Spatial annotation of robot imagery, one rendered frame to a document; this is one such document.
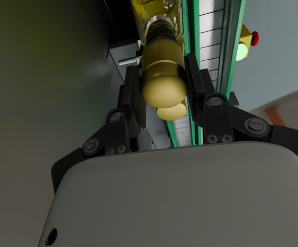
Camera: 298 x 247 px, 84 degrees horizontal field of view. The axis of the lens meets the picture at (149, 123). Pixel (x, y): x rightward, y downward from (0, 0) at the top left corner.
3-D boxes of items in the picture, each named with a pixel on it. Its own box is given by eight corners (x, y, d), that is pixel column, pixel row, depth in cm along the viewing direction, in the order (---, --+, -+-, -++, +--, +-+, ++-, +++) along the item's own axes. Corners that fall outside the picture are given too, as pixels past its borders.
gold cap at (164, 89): (136, 43, 13) (133, 78, 11) (180, 33, 13) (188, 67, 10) (147, 78, 16) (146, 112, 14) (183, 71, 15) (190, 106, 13)
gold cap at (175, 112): (188, 85, 21) (194, 111, 18) (167, 99, 23) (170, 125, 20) (170, 68, 19) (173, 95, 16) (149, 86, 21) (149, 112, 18)
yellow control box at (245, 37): (218, 28, 50) (225, 40, 46) (245, 21, 49) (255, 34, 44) (217, 49, 56) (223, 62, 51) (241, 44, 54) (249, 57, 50)
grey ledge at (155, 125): (112, 31, 48) (107, 53, 41) (142, 23, 46) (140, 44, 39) (167, 161, 122) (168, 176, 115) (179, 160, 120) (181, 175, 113)
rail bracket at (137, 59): (119, 37, 40) (111, 71, 32) (146, 29, 38) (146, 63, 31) (125, 52, 43) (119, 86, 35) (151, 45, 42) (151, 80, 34)
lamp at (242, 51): (229, 44, 46) (233, 50, 45) (247, 40, 45) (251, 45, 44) (227, 58, 50) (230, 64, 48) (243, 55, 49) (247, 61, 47)
